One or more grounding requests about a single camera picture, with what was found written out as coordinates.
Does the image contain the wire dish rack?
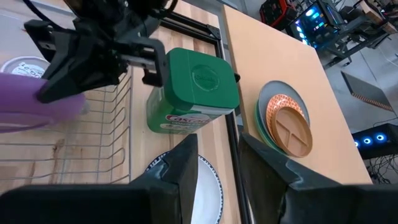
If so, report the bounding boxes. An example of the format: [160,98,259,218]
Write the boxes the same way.
[0,67,133,187]

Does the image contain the grey plate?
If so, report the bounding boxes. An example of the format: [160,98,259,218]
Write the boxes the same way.
[256,80,311,150]

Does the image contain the black box with blue fans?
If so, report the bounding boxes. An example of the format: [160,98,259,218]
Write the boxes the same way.
[351,123,398,160]

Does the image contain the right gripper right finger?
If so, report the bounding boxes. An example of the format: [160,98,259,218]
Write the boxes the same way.
[238,132,342,224]

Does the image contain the tan wooden desk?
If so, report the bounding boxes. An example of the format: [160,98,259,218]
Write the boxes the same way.
[222,4,373,185]

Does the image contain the metal cup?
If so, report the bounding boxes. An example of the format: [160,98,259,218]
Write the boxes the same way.
[0,55,50,79]

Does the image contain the grey flat panel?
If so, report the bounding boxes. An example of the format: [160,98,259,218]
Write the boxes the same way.
[340,70,396,113]

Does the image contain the computer case with lights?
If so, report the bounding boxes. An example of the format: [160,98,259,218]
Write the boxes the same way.
[285,1,341,50]

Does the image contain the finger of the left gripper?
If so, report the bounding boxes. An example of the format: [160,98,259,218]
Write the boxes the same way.
[36,61,128,104]
[142,39,169,88]

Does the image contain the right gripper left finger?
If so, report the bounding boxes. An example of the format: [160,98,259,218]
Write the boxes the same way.
[129,133,199,224]

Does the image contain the purple plate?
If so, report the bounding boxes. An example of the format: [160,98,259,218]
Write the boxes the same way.
[0,73,86,134]

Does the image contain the blue white striped plate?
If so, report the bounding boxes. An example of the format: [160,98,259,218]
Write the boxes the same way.
[145,151,224,224]

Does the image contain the black and red crate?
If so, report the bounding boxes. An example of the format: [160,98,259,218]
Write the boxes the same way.
[259,0,296,31]

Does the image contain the dark metal workbench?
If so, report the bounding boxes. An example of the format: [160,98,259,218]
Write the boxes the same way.
[323,0,398,60]

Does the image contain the black cable tangle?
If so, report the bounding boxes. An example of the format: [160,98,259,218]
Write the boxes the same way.
[366,154,398,185]

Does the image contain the black metal frame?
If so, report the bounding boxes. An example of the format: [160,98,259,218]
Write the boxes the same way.
[160,17,251,224]

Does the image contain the green plate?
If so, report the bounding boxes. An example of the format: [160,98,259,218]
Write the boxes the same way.
[254,99,287,156]

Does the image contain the green detergent tub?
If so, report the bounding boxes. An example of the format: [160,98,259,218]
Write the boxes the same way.
[146,47,241,135]

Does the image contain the brown divided plate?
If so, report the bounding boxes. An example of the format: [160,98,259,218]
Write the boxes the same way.
[271,106,313,158]

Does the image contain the orange patterned plate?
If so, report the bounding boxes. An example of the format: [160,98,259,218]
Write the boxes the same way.
[266,94,307,144]

